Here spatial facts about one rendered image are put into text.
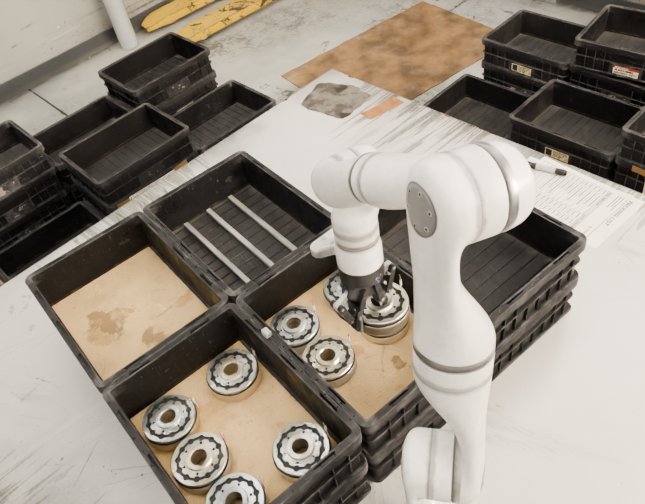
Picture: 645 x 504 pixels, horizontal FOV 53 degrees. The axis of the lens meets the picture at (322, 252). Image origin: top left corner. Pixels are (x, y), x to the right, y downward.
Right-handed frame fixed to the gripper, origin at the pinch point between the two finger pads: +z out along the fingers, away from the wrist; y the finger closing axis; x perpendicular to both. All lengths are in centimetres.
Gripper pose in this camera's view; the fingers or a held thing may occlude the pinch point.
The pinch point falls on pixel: (367, 315)
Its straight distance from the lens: 113.6
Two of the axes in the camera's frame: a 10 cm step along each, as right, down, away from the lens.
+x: -6.7, -4.5, 5.9
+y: 7.3, -5.5, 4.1
